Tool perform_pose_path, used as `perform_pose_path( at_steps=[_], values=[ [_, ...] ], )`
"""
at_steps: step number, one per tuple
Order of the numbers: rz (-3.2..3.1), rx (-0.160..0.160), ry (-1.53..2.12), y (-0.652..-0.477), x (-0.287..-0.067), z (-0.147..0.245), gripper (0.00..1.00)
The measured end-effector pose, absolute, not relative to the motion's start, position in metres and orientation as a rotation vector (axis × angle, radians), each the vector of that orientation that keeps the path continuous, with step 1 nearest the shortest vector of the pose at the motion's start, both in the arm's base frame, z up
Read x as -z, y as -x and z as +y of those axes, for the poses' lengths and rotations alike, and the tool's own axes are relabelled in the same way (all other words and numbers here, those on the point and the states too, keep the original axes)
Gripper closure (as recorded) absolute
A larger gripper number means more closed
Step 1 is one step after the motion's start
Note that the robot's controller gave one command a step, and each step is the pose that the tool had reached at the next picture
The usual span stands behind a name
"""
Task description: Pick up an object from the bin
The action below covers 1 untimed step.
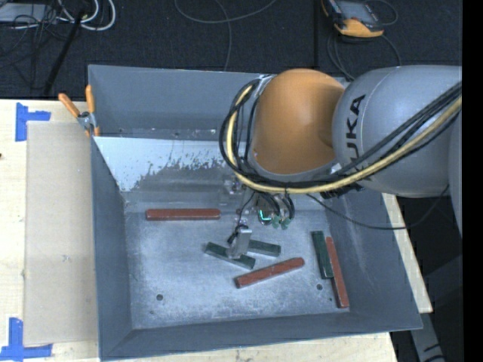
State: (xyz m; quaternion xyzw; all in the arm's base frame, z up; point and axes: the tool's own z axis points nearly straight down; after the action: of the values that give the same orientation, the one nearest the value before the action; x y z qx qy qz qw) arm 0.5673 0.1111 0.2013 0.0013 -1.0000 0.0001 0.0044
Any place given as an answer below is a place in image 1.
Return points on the dark green flat block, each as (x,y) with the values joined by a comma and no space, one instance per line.
(322,255)
(266,248)
(219,253)

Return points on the grey metal bin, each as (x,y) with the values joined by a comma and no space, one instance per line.
(181,300)

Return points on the red-brown flat block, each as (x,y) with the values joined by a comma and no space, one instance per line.
(269,272)
(183,214)
(337,273)

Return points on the pale flat board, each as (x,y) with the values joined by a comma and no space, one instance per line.
(56,232)

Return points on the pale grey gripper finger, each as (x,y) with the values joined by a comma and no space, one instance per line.
(231,248)
(244,243)

